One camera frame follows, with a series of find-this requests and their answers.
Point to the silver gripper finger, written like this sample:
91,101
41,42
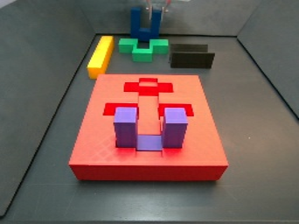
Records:
167,3
148,8

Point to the dark blue U-shaped block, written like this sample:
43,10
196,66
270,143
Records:
144,34

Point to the red puzzle board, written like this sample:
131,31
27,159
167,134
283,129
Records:
97,160

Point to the green cross-shaped block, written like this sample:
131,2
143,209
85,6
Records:
159,46

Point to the black stepped block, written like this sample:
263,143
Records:
191,56

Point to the yellow long bar block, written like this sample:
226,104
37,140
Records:
97,64

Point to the purple U-shaped block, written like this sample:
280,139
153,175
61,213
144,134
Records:
173,128

